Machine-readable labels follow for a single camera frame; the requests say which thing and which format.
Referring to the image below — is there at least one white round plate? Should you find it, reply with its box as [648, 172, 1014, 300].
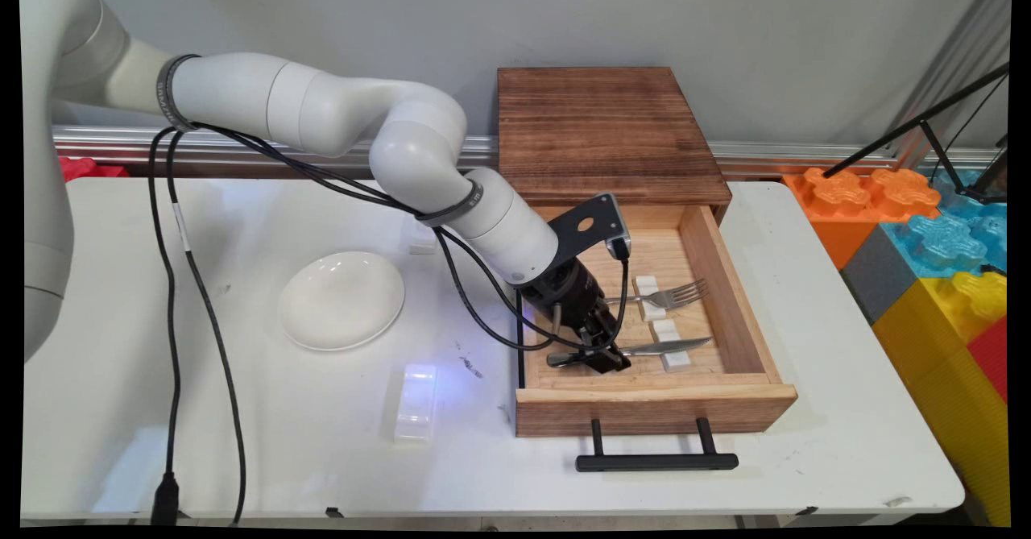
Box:
[278, 251, 406, 352]

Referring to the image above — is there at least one light wooden drawer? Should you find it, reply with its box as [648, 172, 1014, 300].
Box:
[514, 204, 799, 438]

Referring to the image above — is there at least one red giant building block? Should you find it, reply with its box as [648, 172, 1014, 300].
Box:
[58, 155, 130, 183]
[965, 317, 1009, 408]

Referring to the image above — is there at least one clear rest block front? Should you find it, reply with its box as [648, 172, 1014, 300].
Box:
[394, 363, 440, 444]

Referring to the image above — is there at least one blue giant building block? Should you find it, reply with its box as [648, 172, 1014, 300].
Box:
[878, 170, 1009, 282]

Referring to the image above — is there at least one grey arm strap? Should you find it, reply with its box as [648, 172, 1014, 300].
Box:
[155, 53, 202, 134]
[416, 180, 486, 229]

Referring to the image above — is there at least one grey giant building block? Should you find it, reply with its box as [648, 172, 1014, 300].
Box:
[839, 225, 920, 327]

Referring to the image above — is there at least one silver table knife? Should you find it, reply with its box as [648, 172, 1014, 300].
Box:
[547, 335, 714, 367]

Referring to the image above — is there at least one clear rest block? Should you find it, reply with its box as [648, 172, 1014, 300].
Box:
[394, 363, 440, 444]
[405, 217, 441, 257]

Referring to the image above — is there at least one orange giant building block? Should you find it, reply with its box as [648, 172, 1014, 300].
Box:
[782, 168, 942, 272]

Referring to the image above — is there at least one white cutlery rest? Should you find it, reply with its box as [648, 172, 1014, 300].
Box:
[650, 319, 694, 374]
[633, 275, 670, 323]

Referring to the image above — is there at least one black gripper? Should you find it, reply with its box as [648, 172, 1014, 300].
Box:
[518, 255, 634, 376]

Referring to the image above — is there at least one black cable with plug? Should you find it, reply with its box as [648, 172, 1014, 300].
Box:
[147, 124, 631, 527]

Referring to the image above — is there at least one black drawer handle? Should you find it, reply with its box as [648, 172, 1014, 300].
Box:
[575, 417, 740, 473]

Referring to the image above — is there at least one black tripod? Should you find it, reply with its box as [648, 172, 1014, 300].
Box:
[821, 64, 1011, 208]

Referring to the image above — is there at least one yellow giant building block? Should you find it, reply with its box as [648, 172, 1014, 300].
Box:
[872, 272, 1011, 529]

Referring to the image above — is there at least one aluminium wall rail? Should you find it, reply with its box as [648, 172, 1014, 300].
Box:
[50, 124, 1001, 184]

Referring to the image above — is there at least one silver fork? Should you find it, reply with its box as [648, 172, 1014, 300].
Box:
[604, 279, 710, 311]

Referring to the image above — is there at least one clear rest block back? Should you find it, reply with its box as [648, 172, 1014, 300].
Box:
[405, 217, 441, 257]

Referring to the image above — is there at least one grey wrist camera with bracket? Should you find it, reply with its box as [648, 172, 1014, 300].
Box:
[551, 192, 632, 263]

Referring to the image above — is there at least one dark wooden drawer cabinet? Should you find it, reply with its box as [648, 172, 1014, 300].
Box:
[496, 66, 734, 226]

